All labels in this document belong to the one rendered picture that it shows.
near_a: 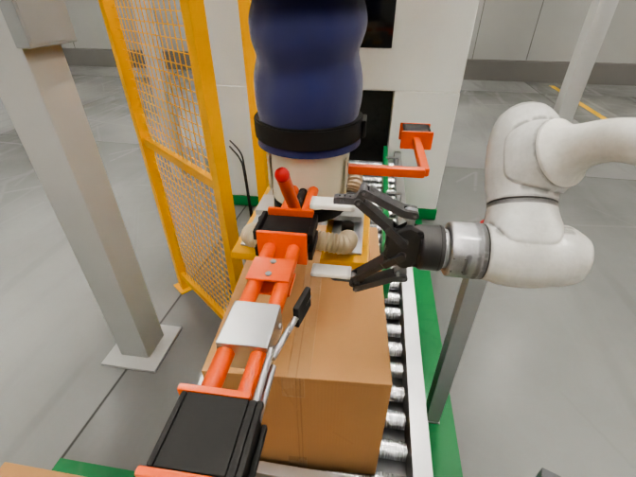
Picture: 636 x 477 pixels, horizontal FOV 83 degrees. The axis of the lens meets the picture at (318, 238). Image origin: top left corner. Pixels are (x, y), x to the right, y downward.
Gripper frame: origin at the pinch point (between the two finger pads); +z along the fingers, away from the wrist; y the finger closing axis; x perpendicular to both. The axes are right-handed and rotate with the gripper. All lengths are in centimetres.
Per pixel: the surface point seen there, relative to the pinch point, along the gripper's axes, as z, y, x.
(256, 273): 7.0, -1.3, -11.9
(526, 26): -313, 26, 860
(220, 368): 6.8, -0.7, -27.0
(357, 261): -6.8, 11.2, 9.1
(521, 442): -83, 127, 41
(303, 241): 1.9, -1.6, -3.5
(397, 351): -23, 73, 38
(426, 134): -23, -2, 52
